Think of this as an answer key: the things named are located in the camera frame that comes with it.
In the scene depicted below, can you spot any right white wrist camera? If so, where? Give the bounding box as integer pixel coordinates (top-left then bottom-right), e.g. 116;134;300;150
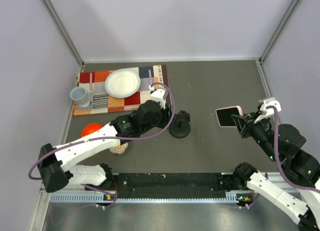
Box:
254;97;282;124

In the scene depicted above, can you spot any pink handled fork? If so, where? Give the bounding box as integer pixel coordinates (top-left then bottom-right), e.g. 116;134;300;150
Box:
148;69;154;90

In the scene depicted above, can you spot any white round plate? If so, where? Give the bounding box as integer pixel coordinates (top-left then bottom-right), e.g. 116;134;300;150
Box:
104;68;141;99

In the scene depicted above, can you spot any left aluminium frame post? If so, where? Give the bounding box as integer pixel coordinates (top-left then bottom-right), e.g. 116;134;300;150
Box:
41;0;85;68

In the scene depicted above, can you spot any orange bowl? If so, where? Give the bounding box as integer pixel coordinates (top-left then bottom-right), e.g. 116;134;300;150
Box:
81;123;103;137

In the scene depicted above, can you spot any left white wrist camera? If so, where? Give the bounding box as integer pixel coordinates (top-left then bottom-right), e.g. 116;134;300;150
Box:
148;84;168;109

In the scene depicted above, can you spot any black phone stand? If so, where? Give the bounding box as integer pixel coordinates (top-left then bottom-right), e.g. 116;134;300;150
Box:
169;110;191;139

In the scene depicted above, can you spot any right aluminium frame post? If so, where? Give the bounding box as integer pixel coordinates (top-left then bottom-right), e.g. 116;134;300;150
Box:
259;0;302;64

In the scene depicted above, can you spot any black phone pink case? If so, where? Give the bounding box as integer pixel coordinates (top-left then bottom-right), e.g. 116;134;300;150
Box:
215;105;243;128

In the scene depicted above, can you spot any aluminium frame post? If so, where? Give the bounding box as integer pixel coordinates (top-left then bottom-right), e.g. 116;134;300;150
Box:
41;0;85;68
259;0;302;64

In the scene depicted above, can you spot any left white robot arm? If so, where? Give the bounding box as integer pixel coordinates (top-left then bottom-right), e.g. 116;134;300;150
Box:
37;100;174;193

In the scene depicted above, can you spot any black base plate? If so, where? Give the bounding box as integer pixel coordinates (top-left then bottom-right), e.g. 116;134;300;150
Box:
116;173;231;199

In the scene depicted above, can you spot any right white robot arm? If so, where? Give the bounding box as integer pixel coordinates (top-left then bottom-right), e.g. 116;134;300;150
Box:
231;113;320;231

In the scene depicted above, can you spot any grey slotted cable duct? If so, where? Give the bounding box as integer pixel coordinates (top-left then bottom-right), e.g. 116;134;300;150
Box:
49;190;253;204

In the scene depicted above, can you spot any colourful patchwork placemat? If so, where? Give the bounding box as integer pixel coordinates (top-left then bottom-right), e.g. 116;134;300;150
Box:
72;64;169;116

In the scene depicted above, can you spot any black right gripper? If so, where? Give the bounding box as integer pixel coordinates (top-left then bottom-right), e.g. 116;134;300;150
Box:
231;108;279;161

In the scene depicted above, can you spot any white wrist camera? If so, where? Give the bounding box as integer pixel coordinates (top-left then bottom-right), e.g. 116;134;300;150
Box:
254;97;282;124
148;84;168;109

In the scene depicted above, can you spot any light blue mug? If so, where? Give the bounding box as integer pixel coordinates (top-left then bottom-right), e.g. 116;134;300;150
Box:
69;86;92;108

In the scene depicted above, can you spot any pink handled knife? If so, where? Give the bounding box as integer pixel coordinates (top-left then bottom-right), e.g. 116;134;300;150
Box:
89;72;93;95

